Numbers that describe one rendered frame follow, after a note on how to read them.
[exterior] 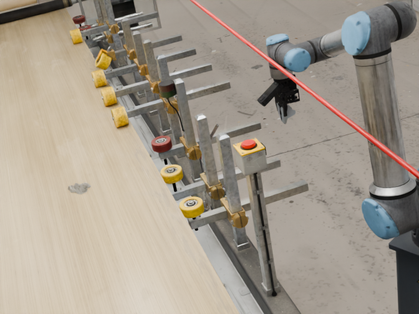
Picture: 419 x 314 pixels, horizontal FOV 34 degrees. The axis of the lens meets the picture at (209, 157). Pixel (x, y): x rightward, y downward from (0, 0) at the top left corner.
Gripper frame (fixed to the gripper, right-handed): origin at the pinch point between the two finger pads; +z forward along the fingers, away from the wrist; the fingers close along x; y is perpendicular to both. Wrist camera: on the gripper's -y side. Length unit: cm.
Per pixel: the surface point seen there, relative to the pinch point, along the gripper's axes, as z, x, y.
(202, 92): -12.4, 24.2, -25.2
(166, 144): -8, -3, -51
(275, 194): -2, -51, -26
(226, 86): -12.1, 23.9, -14.4
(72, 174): -8, -3, -88
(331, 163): 82, 83, 60
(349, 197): 83, 45, 51
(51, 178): -8, -1, -96
